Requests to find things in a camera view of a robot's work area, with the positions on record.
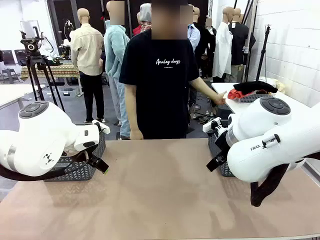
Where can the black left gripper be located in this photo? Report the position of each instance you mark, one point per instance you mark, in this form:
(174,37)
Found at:
(92,157)

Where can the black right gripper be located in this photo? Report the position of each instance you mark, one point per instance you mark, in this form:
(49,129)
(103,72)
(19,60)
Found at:
(221,142)

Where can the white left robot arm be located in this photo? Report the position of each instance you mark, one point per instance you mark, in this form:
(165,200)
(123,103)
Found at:
(37,140)

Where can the person's right forearm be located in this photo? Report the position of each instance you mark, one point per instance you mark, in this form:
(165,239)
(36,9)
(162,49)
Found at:
(131,107)

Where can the person's left forearm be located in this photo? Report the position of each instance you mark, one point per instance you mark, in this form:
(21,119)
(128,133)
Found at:
(202,86)

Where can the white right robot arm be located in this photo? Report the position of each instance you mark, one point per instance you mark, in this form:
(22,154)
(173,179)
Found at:
(275,140)

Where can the person's right hand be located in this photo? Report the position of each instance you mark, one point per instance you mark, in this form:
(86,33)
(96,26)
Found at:
(136,135)

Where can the person's left hand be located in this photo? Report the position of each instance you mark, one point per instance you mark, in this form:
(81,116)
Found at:
(220,98)

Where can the grey perforated plastic basket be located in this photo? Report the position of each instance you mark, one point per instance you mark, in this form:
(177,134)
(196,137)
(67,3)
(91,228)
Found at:
(215,147)
(82,170)

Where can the red spare garment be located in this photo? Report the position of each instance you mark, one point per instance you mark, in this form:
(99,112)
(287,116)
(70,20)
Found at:
(233,94)

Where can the white side table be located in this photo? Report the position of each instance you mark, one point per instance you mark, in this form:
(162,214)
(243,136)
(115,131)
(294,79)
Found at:
(12,93)
(222,88)

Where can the small grey mesh basket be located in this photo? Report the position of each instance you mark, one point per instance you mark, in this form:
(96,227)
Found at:
(252,98)

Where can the black spare garment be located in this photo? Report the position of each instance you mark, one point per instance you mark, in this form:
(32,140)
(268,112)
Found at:
(255,87)

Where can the person in black t-shirt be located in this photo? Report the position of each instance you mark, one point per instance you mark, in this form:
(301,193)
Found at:
(160,87)

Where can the cream cloth bundle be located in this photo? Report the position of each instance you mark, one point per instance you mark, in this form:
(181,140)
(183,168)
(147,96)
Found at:
(278,86)

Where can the table with patterned cloth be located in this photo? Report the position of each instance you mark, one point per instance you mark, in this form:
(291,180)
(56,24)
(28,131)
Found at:
(60,70)

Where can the mannequin in white shirt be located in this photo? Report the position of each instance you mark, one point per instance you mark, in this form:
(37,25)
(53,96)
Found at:
(222,50)

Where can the mannequin in light blue fleece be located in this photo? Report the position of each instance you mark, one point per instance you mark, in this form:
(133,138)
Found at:
(115,50)

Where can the mannequin in beige shirt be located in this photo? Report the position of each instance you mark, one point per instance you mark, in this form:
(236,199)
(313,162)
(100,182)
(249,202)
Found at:
(86,50)

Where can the black light stand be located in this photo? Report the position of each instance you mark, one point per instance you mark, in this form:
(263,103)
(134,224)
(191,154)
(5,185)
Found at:
(262,55)

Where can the mannequin in black shirt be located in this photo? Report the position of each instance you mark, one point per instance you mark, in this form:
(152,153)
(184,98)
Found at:
(238,42)

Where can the grey stool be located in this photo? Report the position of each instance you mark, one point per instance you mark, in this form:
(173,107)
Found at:
(10,75)

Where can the mannequin in blue shirt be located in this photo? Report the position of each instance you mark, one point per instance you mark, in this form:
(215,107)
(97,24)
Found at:
(193,32)

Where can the mannequin in grey hood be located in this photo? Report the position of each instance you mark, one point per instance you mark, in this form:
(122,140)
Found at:
(145,17)

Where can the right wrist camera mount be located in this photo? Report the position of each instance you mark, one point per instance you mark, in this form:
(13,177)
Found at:
(211,125)

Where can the black camera tripod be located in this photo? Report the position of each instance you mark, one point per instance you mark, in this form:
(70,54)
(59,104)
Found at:
(37,72)

